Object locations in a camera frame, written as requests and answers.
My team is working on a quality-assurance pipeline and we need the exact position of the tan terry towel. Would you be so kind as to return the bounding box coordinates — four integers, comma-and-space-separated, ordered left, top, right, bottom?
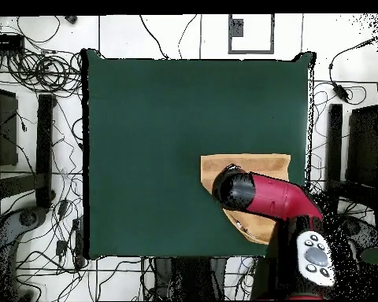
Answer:
200, 153, 292, 245

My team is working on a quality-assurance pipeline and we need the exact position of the dark green table cloth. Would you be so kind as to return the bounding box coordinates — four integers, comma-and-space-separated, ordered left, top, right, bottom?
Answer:
81, 48, 317, 260

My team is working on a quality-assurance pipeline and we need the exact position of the black power strip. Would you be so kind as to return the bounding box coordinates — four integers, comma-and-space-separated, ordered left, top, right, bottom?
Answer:
72, 216, 86, 268

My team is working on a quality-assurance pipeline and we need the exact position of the black stand base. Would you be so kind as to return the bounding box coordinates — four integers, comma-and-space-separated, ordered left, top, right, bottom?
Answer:
0, 93, 57, 210
322, 103, 378, 216

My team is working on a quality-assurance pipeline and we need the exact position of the black power adapter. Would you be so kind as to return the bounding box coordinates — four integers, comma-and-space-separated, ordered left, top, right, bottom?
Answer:
331, 82, 350, 102

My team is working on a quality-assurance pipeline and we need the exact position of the black computer case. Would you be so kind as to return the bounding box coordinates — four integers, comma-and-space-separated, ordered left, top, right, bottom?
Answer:
0, 86, 19, 168
345, 105, 378, 190

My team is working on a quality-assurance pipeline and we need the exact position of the grey office chair base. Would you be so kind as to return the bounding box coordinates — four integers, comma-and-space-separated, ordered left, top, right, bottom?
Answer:
343, 215, 378, 252
0, 205, 48, 301

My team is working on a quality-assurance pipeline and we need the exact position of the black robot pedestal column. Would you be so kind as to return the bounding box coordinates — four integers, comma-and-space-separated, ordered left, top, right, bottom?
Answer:
153, 256, 229, 302

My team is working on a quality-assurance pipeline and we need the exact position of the grey square frame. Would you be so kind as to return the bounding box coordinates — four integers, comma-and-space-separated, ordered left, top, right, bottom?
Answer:
228, 13, 276, 55

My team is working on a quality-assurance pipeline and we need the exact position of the coiled black cable bundle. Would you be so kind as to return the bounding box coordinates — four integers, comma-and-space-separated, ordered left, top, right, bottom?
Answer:
6, 50, 83, 95

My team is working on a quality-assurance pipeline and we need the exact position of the black network switch box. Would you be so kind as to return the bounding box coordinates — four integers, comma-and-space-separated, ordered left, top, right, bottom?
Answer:
0, 33, 25, 53

